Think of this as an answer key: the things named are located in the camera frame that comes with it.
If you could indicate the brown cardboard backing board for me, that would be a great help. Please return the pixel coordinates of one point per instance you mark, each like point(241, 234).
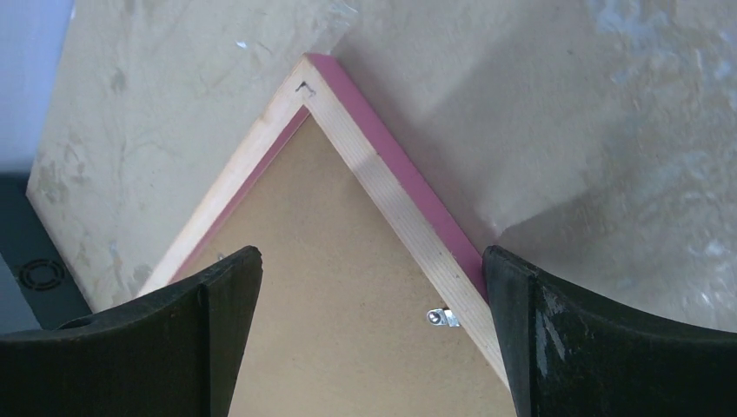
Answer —
point(340, 326)

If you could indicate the dark blue network switch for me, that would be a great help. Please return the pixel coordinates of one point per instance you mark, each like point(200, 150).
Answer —
point(37, 289)

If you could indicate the silver frame retaining clip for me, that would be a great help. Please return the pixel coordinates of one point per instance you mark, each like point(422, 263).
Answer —
point(442, 317)

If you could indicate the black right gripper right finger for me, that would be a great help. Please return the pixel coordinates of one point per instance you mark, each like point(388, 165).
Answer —
point(568, 351)

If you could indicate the pink wooden picture frame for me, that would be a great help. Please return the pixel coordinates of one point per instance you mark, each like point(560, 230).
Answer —
point(320, 88)

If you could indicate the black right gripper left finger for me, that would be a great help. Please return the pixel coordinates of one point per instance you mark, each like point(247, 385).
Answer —
point(176, 351)

